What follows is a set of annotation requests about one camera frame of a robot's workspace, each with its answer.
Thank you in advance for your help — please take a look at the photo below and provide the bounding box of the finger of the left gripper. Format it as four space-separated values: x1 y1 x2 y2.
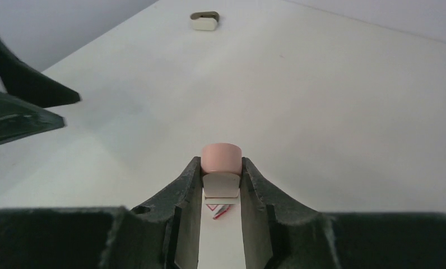
0 39 81 108
0 92 66 145

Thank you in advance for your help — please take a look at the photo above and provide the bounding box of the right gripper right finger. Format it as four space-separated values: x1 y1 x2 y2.
240 158 446 268

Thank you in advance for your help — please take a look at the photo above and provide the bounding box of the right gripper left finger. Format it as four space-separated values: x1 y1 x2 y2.
0 157 202 268

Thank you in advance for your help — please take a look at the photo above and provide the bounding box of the pink white stapler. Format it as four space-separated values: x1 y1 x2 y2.
201 143 243 205

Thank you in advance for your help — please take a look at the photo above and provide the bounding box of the red white staple box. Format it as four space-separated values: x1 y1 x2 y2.
206 204 233 220

